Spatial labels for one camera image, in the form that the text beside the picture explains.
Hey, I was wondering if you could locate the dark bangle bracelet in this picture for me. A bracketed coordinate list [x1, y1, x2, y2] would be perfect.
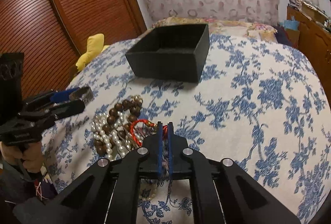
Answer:
[68, 86, 94, 105]

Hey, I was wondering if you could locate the white pearl necklace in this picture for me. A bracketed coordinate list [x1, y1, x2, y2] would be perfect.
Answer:
[90, 112, 143, 161]

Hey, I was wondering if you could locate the red cord bracelet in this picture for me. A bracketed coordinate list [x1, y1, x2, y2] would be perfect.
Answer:
[130, 118, 158, 147]

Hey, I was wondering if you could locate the brown wooden bead bracelet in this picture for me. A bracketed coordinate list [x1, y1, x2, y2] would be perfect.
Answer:
[93, 99, 144, 156]

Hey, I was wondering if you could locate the dark sleeve forearm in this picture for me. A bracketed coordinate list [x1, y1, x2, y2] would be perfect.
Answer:
[1, 162, 70, 223]

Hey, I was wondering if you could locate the black jewelry box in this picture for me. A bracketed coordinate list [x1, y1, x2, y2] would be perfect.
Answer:
[125, 24, 210, 83]

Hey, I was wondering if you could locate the person's left hand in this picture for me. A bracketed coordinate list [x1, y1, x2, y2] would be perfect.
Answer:
[1, 142, 43, 173]

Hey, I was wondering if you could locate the yellow plush toy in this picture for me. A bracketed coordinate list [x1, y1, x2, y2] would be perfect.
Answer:
[76, 33, 109, 72]

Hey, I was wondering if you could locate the blue floral bedspread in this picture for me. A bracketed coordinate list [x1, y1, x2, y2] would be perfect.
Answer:
[42, 35, 330, 223]

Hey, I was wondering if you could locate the rose floral quilt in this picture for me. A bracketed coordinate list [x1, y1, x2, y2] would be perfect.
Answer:
[152, 17, 277, 43]

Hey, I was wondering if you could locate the blue tissue paper bag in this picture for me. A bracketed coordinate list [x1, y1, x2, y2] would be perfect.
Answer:
[278, 16, 300, 31]

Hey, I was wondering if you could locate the wooden sideboard cabinet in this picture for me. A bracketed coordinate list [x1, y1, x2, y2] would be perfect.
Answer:
[287, 6, 331, 103]

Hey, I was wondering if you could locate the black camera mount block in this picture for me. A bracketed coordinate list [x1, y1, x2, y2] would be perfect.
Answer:
[1, 52, 24, 112]

